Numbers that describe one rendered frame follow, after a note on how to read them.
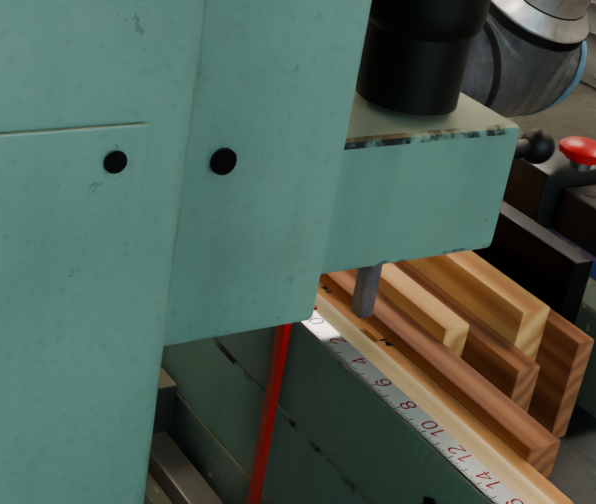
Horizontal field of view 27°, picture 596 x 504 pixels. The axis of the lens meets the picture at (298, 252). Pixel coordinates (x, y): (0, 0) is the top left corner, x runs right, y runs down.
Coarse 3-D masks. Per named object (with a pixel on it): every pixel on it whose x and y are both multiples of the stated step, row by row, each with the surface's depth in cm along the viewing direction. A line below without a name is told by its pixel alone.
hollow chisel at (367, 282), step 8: (360, 272) 65; (368, 272) 64; (376, 272) 64; (360, 280) 65; (368, 280) 64; (376, 280) 65; (360, 288) 65; (368, 288) 65; (376, 288) 65; (360, 296) 65; (368, 296) 65; (352, 304) 66; (360, 304) 65; (368, 304) 65; (360, 312) 65; (368, 312) 66
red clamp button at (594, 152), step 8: (576, 136) 74; (560, 144) 74; (568, 144) 73; (576, 144) 73; (584, 144) 73; (592, 144) 73; (568, 152) 73; (576, 152) 73; (584, 152) 72; (592, 152) 73; (576, 160) 73; (584, 160) 73; (592, 160) 72
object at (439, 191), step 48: (384, 144) 56; (432, 144) 58; (480, 144) 60; (336, 192) 56; (384, 192) 58; (432, 192) 59; (480, 192) 61; (336, 240) 57; (384, 240) 59; (432, 240) 61; (480, 240) 63
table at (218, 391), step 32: (192, 352) 73; (224, 352) 70; (192, 384) 74; (224, 384) 70; (256, 384) 67; (224, 416) 71; (256, 416) 68; (288, 416) 65; (576, 416) 69; (288, 448) 65; (576, 448) 66; (288, 480) 66; (320, 480) 63; (576, 480) 64
